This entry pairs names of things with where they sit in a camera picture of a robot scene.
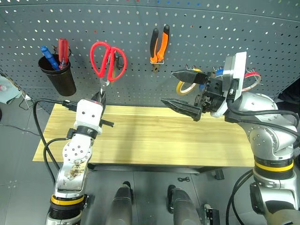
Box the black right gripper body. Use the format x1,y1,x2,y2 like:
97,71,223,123
194,72,227,114

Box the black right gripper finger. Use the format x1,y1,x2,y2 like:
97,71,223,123
160,97,203,122
171,69,210,85

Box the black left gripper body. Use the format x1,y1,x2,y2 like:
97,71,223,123
100,118,115,128

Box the red handled scissors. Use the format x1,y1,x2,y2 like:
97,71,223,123
90,41,128,99

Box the yellow tape roll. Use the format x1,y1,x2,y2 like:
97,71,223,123
176,68,203,96

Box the black pegboard cup holder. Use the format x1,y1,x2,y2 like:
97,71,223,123
38,53,77,97

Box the black pegboard hook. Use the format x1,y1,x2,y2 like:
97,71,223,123
115,53,125,69

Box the red tape roll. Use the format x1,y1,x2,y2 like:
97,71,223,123
243,71,262,91

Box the grey metal pegboard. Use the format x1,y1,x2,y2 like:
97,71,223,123
0,0,300,113

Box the orange and black pliers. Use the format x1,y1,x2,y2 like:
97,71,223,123
150,24,171,74

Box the blue marker pen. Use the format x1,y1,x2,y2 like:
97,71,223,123
40,45,60,71

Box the dark rounded shape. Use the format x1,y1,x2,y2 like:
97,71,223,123
111,181,135,225
167,184,204,225

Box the grey green cloth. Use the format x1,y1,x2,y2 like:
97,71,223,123
0,74,25,105

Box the small black box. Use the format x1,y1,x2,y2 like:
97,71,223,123
203,203,220,225

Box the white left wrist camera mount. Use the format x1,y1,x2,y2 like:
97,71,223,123
74,98,105,135

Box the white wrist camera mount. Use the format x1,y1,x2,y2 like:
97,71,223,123
74,98,105,135
210,51,248,118

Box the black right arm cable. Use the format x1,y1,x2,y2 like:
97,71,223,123
224,78,300,143

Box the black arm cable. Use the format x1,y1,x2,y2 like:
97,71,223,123
32,99,78,186
224,78,300,143

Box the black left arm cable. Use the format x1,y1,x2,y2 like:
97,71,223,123
32,99,78,186

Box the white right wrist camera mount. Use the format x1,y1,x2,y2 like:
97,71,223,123
210,51,248,118

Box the black table base frame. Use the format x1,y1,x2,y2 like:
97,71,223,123
87,163,226,181

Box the red handled screwdriver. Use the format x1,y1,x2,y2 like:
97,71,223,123
58,38,70,70

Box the black cable at robot waist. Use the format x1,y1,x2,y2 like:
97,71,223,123
225,168,256,225

